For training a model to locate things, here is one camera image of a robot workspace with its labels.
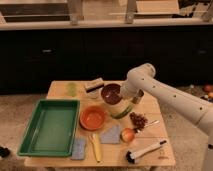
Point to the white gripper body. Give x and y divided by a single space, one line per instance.
127 90

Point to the dark brown bowl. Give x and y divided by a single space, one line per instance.
111 94

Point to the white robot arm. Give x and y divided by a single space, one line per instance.
198 111

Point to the green chili pepper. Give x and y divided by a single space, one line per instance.
123 113

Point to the bunch of red grapes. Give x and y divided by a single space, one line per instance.
138 120

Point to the black white board eraser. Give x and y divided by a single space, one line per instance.
94 85

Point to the metal spoon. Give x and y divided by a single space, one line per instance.
138 130

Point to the red yellow apple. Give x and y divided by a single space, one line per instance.
127 135

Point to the orange bowl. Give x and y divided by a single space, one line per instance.
92 118

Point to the grey triangular cloth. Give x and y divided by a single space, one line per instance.
111 136

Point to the wooden table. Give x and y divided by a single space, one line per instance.
112 155

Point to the light green leaf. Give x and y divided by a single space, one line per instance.
71 89

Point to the yellow banana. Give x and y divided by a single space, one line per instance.
95 140

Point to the white black brush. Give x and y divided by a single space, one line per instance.
133 156

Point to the blue grey sponge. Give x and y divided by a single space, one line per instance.
78 151

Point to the green plastic tray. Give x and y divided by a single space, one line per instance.
51 129

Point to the black object on floor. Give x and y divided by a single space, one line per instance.
4 152

